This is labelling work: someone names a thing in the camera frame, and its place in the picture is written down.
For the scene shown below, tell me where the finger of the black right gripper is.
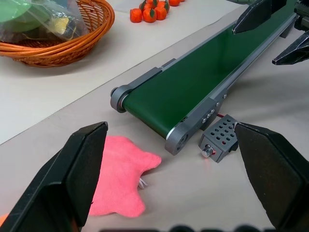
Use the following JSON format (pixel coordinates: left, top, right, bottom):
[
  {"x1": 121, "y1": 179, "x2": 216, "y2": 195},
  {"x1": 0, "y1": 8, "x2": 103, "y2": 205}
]
[
  {"x1": 231, "y1": 0, "x2": 298, "y2": 35},
  {"x1": 272, "y1": 30, "x2": 309, "y2": 66}
]

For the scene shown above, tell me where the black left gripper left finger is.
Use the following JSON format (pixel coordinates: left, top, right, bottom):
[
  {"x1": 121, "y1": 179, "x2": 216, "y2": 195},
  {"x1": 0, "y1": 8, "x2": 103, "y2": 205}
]
[{"x1": 0, "y1": 121, "x2": 109, "y2": 232}]

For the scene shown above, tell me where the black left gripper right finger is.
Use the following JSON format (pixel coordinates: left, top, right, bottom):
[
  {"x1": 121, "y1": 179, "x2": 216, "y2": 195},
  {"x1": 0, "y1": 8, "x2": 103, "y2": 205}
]
[{"x1": 233, "y1": 122, "x2": 309, "y2": 230}]

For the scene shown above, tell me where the green conveyor belt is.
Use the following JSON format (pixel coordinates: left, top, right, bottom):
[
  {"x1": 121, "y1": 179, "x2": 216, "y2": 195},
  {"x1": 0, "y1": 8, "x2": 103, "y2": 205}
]
[{"x1": 110, "y1": 0, "x2": 300, "y2": 156}]

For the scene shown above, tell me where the pink star-shaped plush toy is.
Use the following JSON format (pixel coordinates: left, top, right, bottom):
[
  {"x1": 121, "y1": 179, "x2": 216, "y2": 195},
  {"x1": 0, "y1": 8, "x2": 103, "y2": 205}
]
[{"x1": 88, "y1": 135, "x2": 162, "y2": 218}]

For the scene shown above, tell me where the grey perforated controller box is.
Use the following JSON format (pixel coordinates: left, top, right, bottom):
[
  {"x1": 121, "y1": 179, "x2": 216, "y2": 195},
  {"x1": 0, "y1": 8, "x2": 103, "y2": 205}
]
[{"x1": 199, "y1": 115, "x2": 239, "y2": 164}]

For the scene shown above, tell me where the orange wicker basket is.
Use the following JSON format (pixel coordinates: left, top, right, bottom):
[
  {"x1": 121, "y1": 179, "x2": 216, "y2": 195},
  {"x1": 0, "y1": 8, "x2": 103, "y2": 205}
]
[{"x1": 0, "y1": 0, "x2": 115, "y2": 68}]

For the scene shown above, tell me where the yellow black plush toy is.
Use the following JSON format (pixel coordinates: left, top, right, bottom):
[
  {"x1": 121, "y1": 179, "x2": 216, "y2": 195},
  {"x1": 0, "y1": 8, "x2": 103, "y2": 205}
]
[{"x1": 48, "y1": 16, "x2": 82, "y2": 41}]

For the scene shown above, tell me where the clear plastic bag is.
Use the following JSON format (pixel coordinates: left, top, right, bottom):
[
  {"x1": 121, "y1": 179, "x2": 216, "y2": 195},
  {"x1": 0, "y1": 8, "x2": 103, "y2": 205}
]
[{"x1": 23, "y1": 0, "x2": 90, "y2": 42}]

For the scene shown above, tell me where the green plastic bowl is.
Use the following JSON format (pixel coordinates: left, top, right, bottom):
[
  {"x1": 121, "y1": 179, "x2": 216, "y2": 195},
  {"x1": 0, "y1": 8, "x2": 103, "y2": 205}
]
[{"x1": 0, "y1": 0, "x2": 50, "y2": 33}]

